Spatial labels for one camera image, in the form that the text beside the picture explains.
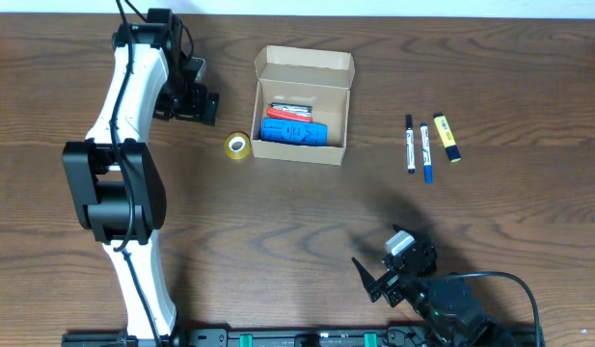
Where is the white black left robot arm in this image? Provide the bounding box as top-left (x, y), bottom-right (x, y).
top-left (61, 9), bottom-right (219, 346)

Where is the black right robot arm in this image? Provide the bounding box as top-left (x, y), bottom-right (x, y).
top-left (352, 226), bottom-right (519, 346)

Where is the yellow highlighter pen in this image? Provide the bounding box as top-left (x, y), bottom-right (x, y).
top-left (433, 113), bottom-right (461, 163)

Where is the black whiteboard marker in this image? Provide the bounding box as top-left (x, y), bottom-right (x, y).
top-left (405, 114), bottom-right (416, 174)

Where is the brown cardboard box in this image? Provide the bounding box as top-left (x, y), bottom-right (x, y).
top-left (250, 45), bottom-right (355, 166)

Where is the yellow tape roll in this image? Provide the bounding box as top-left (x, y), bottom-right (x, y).
top-left (224, 132), bottom-right (251, 160)

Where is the blue whiteboard marker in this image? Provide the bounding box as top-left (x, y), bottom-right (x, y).
top-left (419, 122), bottom-right (433, 184)

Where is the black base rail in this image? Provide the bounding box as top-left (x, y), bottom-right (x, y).
top-left (61, 326), bottom-right (537, 347)

